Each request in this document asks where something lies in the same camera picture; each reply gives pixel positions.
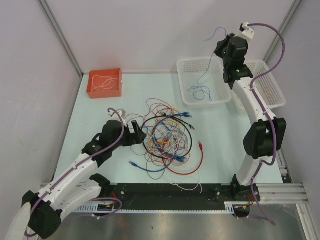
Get thin white wire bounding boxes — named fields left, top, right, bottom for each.
left=162, top=129, right=186, bottom=156
left=91, top=74, right=118, bottom=93

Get red thin wire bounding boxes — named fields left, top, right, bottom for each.
left=124, top=97, right=181, bottom=126

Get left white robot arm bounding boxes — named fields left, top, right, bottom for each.
left=5, top=120, right=147, bottom=240

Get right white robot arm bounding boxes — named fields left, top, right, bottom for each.
left=214, top=33, right=287, bottom=201

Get left white plastic basket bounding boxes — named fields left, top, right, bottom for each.
left=176, top=56, right=232, bottom=109

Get white plastic basket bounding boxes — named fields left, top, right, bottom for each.
left=176, top=56, right=232, bottom=109
left=231, top=59, right=287, bottom=114

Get right white plastic basket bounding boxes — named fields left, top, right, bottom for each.
left=231, top=59, right=287, bottom=114

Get orange plastic box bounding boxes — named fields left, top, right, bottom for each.
left=86, top=68, right=123, bottom=99

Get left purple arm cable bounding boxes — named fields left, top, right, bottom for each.
left=23, top=107, right=127, bottom=238

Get blue ethernet cable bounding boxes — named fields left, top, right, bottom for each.
left=128, top=161, right=166, bottom=173
left=149, top=111, right=194, bottom=163

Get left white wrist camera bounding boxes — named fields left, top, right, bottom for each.
left=107, top=108, right=126, bottom=122

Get black cable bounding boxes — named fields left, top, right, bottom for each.
left=141, top=114, right=195, bottom=158

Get right aluminium corner post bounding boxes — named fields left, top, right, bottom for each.
left=263, top=0, right=305, bottom=63

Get aluminium corner post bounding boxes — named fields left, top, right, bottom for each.
left=263, top=0, right=305, bottom=63
left=36, top=0, right=85, bottom=78

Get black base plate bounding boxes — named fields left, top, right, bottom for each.
left=100, top=183, right=261, bottom=211

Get red ethernet cable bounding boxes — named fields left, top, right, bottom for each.
left=162, top=141, right=204, bottom=176

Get loose white wire near base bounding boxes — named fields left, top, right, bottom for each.
left=162, top=172, right=203, bottom=195

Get white slotted cable duct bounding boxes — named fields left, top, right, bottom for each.
left=74, top=202, right=121, bottom=214

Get left aluminium corner post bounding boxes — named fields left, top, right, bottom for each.
left=36, top=0, right=85, bottom=78

